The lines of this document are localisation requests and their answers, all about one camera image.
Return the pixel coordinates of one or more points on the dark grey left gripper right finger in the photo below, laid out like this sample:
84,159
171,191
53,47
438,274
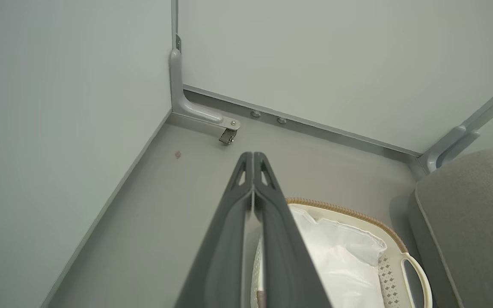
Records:
289,265

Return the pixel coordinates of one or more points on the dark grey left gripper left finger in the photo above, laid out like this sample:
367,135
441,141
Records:
221,256

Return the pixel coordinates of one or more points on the grey fabric sofa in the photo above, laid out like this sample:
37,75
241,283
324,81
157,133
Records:
473,222

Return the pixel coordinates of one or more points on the white cloth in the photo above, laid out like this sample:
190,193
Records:
340,265

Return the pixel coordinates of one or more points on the white plastic laundry basket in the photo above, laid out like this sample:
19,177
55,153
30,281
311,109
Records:
390,278

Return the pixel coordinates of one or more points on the black caster wheel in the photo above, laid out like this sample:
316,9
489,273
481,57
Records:
227,137

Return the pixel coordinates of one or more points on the small grey partition glide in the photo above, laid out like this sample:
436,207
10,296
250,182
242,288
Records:
281,120
255,114

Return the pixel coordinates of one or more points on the grey partition bottom rail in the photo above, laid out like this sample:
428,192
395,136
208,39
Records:
315,127

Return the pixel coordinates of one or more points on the long grey partition foot bracket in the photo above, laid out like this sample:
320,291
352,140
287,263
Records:
188,107

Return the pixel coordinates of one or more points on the short grey partition foot bracket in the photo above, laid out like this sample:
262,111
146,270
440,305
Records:
464,144
443,147

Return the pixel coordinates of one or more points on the grey partition corner post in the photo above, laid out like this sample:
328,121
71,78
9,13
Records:
174,21

